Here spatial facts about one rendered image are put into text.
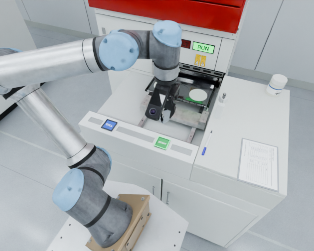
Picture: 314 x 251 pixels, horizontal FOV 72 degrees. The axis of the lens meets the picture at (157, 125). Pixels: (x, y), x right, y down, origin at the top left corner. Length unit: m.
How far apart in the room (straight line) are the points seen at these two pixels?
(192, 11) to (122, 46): 0.72
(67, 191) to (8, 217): 1.46
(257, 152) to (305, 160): 1.46
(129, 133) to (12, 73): 0.54
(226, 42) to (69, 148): 0.89
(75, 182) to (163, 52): 0.44
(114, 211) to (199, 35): 0.93
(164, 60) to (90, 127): 0.54
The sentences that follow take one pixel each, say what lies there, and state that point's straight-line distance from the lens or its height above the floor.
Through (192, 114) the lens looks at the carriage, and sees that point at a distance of 1.16.
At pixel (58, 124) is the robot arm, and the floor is 1.19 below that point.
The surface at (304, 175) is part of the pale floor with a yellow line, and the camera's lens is 2.32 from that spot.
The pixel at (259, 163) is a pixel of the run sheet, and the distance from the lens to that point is 0.95.
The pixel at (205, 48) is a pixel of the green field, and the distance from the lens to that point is 1.25.
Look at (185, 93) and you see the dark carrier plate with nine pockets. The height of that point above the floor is 0.90.
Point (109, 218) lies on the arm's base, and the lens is 0.73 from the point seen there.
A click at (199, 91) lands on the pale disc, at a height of 0.90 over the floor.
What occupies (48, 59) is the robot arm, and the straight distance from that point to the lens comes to 0.54.
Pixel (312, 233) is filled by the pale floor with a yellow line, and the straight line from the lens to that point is 2.10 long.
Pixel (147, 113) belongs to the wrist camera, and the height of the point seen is 1.24.
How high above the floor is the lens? 1.72
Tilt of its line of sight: 50 degrees down
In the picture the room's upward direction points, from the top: straight up
